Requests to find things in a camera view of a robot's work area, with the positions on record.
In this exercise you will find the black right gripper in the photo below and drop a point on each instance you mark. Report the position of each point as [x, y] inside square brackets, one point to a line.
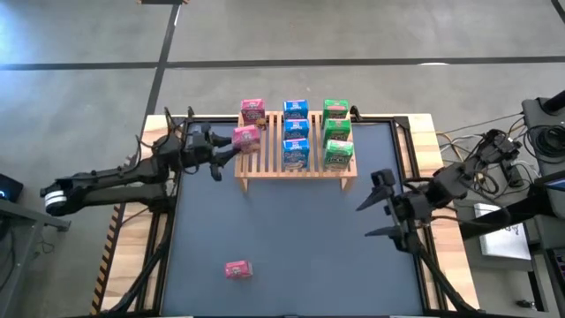
[408, 205]

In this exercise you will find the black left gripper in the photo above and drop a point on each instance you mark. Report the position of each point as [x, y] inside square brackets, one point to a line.
[201, 148]

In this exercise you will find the pink cereal box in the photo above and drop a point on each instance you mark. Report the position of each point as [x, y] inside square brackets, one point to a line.
[238, 269]
[252, 110]
[247, 138]

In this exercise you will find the blue Rice Krispies cereal box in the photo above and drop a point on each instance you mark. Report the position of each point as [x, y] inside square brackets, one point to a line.
[296, 109]
[296, 129]
[296, 153]

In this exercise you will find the green Apple Jacks cereal box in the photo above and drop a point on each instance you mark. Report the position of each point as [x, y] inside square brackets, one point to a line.
[337, 130]
[339, 154]
[335, 110]

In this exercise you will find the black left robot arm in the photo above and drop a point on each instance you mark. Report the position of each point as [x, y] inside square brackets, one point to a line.
[110, 176]

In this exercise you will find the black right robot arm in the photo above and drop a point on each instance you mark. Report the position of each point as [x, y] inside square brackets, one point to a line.
[454, 181]

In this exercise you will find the wooden slatted shelf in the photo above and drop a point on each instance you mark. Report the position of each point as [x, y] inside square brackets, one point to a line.
[269, 154]

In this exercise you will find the white board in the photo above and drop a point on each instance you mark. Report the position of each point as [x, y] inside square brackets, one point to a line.
[503, 238]

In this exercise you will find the black metal bar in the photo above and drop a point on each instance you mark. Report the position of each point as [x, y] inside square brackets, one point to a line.
[507, 216]

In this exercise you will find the black power adapter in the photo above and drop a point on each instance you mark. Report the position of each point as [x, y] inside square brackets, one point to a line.
[512, 174]

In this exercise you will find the yellow black hazard tape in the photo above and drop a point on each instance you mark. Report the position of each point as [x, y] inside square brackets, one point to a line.
[106, 260]

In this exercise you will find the small black object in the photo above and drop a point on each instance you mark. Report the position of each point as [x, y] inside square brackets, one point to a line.
[523, 304]

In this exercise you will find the grey cabinet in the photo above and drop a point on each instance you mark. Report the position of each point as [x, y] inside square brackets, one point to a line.
[549, 278]

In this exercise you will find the grey equipment cart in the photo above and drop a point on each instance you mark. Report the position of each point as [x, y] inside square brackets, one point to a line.
[543, 119]

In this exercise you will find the grey metal stand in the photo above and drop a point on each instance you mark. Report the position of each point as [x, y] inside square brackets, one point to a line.
[26, 216]

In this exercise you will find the black device with blue light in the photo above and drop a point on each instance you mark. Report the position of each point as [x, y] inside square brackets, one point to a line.
[9, 187]

